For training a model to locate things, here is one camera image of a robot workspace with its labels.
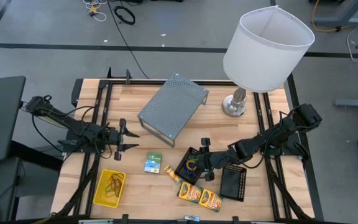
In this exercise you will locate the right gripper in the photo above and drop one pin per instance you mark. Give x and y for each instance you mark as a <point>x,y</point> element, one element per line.
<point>217,158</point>

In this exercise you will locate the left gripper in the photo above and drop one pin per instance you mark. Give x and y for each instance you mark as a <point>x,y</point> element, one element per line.
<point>117,138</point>

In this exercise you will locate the black slotted plastic basket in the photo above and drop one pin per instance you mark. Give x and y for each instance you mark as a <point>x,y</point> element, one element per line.
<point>233,183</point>
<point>182,171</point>

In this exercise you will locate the small crayon pack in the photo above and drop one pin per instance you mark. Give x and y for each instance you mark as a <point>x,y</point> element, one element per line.
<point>172,174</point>

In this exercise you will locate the yellow green Crayola crayon box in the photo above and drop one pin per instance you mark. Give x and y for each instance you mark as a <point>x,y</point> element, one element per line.
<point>210,200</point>
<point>190,193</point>

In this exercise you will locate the green yellow card box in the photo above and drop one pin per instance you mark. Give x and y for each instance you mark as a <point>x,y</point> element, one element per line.
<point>153,163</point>

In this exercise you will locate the grey perforated metal riser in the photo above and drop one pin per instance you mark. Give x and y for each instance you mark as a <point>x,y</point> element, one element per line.
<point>172,109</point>

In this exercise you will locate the green rubber band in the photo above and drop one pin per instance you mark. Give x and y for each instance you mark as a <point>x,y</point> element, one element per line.
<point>108,188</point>

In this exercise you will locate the orange rubber band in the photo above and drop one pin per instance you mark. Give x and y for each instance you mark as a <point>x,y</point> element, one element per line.
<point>110,194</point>

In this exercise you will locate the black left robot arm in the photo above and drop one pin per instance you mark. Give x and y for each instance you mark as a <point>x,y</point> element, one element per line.
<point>73,124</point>

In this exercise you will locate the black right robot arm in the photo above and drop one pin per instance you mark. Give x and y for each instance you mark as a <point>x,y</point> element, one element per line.
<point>269,138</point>

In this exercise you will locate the black desk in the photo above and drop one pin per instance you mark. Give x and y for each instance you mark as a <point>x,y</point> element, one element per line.
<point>2,118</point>

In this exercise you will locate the grey desk foot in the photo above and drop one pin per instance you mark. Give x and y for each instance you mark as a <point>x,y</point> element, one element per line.
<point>353,103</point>

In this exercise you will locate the yellow plastic tray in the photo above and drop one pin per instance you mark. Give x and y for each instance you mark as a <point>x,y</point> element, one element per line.
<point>104,202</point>

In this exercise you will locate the white shade silver lamp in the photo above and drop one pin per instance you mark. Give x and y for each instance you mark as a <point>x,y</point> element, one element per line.
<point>266,53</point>

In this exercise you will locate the black table frame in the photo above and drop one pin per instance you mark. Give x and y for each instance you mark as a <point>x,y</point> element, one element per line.
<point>129,82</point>

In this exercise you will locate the grey desk frame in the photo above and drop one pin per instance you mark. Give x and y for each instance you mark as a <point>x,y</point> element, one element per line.
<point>350,12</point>

